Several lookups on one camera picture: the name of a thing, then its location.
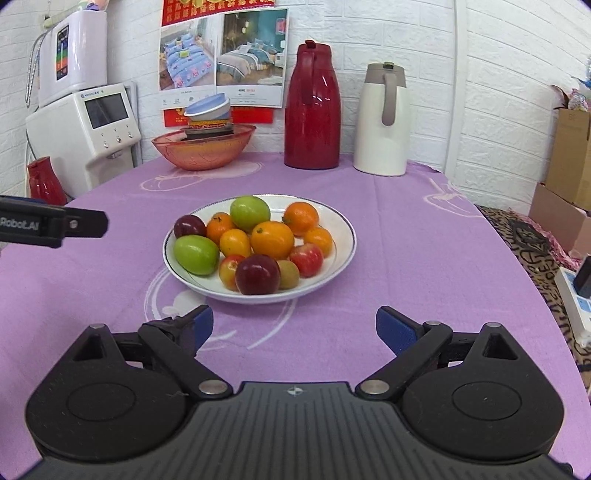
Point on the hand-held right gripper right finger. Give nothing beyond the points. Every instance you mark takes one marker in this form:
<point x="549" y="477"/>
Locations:
<point x="395" y="330"/>

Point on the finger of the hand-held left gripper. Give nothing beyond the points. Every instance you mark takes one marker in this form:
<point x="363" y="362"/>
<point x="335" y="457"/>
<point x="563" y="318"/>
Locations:
<point x="87" y="224"/>

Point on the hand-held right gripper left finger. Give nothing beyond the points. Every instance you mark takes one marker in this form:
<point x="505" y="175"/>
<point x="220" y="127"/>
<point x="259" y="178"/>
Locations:
<point x="203" y="323"/>

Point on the red yellow plum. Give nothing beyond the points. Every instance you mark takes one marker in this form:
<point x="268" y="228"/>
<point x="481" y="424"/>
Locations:
<point x="229" y="272"/>

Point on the green jujube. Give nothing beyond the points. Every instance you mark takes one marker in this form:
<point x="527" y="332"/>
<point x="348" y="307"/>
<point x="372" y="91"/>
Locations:
<point x="196" y="254"/>
<point x="249" y="212"/>

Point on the dark purple plum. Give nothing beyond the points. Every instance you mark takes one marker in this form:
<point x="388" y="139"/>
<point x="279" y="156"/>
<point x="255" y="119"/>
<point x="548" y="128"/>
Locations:
<point x="189" y="226"/>
<point x="257" y="275"/>

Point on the small yellowish orange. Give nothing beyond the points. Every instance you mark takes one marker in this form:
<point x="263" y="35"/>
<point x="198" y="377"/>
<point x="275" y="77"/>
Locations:
<point x="234" y="242"/>

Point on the white plate with blue rim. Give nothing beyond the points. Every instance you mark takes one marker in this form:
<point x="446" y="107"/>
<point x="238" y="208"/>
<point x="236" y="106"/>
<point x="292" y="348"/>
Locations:
<point x="340" y="249"/>

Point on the small brown kiwi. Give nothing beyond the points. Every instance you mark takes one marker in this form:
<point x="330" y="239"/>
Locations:
<point x="289" y="274"/>

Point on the large orange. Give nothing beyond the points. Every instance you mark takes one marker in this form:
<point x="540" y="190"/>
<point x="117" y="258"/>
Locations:
<point x="272" y="239"/>

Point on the red apple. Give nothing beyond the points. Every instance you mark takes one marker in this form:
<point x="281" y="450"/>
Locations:
<point x="305" y="259"/>

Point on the orange with leafy stalk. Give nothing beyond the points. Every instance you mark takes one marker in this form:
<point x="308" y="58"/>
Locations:
<point x="301" y="218"/>

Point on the small red jug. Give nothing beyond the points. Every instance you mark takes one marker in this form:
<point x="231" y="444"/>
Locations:
<point x="44" y="184"/>

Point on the purple tablecloth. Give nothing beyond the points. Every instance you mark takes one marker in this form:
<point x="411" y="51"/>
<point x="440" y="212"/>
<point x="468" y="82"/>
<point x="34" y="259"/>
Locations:
<point x="438" y="277"/>

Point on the white water dispenser with screen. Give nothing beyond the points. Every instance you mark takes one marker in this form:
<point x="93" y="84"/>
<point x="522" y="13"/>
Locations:
<point x="60" y="138"/>

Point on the red glass bowl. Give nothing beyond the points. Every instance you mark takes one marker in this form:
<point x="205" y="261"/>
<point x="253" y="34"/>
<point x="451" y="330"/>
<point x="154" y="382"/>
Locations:
<point x="203" y="156"/>

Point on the dark flat box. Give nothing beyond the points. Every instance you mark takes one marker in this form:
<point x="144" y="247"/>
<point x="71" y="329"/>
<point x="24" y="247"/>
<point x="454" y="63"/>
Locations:
<point x="207" y="134"/>

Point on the patterned flat box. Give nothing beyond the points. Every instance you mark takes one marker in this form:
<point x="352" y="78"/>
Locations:
<point x="210" y="124"/>

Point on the leopard print cloth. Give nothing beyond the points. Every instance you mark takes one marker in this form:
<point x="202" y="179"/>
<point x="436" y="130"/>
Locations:
<point x="531" y="249"/>

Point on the white bowl with blue lid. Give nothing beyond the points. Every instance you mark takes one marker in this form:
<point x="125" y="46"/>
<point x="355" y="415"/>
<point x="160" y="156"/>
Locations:
<point x="207" y="105"/>

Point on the white power strip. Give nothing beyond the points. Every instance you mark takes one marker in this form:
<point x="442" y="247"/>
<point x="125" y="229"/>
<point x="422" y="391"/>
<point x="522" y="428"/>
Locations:
<point x="572" y="307"/>

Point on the white thermos jug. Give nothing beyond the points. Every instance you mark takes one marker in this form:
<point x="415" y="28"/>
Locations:
<point x="374" y="138"/>

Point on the black plug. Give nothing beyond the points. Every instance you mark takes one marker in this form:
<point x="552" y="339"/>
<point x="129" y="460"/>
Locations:
<point x="584" y="279"/>

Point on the cardboard box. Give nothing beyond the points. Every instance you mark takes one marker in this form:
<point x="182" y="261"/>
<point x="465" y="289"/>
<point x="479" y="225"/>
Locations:
<point x="572" y="157"/>
<point x="554" y="212"/>

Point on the red paper notice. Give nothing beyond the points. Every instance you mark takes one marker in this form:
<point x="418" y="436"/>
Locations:
<point x="254" y="115"/>

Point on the red thermos jug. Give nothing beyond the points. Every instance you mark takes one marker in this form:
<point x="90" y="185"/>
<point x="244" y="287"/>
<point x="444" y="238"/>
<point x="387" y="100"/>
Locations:
<point x="311" y="115"/>

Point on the colourful plastic wrapping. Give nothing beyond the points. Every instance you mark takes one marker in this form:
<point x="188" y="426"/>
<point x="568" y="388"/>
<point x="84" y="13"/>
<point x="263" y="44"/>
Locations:
<point x="581" y="94"/>

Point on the white wall water purifier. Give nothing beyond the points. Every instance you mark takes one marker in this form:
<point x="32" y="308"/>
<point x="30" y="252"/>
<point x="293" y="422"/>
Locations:
<point x="83" y="55"/>

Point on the wall poster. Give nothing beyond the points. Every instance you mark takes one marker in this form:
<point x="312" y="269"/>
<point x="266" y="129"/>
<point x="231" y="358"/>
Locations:
<point x="249" y="41"/>

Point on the red wall banner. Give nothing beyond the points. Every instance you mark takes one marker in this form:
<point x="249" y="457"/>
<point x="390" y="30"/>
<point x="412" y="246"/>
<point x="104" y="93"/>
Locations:
<point x="207" y="11"/>

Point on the white wall pipe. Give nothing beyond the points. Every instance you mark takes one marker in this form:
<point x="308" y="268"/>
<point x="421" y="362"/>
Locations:
<point x="455" y="92"/>

